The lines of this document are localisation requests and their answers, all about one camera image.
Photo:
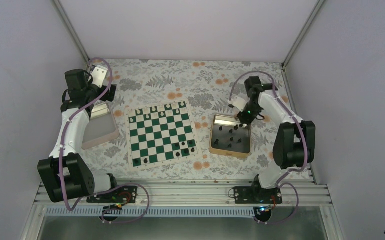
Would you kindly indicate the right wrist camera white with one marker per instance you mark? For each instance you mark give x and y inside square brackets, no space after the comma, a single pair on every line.
[238,103]

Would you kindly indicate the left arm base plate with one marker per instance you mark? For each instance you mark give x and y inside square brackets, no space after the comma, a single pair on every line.
[121,196]

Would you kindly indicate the floral patterned table mat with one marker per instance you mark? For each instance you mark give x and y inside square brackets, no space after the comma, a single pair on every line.
[207,86]

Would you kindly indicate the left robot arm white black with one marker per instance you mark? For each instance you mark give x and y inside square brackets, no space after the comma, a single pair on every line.
[64,173]

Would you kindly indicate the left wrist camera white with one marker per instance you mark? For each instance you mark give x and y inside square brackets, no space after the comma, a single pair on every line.
[99,75]

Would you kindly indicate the aluminium corner post right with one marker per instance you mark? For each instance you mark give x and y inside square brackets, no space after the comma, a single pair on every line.
[312,17]

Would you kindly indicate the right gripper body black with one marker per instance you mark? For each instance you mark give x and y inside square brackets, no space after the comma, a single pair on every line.
[254,111]

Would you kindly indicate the aluminium rail frame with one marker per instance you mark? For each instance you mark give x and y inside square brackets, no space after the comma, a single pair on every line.
[190,210]

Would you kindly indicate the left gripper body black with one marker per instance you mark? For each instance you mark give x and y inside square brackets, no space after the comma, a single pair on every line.
[109,97]

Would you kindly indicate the green white chess board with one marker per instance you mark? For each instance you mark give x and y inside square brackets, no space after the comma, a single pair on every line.
[155,138]

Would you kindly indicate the aluminium corner post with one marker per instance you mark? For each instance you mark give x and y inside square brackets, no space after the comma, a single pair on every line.
[312,17]
[70,28]

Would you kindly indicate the gold metal tray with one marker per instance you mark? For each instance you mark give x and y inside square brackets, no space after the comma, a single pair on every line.
[229,137]

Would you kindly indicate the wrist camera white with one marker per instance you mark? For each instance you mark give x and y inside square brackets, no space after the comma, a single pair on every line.
[99,75]
[238,103]

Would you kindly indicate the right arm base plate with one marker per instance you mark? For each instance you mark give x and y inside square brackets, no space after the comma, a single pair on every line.
[248,195]

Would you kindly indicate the aluminium corner post left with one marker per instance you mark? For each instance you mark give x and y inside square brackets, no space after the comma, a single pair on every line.
[70,28]

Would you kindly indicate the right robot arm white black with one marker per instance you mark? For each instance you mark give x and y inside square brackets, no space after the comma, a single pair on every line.
[294,146]

